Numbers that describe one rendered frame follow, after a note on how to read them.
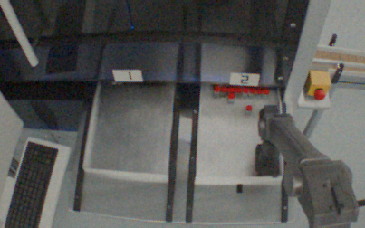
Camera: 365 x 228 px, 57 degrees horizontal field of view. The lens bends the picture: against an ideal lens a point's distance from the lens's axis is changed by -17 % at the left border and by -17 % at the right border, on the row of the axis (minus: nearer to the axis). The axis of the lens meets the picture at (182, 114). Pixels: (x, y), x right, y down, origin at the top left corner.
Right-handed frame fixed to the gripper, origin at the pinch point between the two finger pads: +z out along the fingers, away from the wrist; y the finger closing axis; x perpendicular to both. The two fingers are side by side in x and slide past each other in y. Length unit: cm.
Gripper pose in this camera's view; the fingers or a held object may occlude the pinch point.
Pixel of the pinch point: (263, 175)
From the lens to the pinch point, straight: 116.1
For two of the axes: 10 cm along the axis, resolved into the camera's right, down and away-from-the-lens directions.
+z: 0.4, 6.2, 7.8
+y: 0.7, -7.8, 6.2
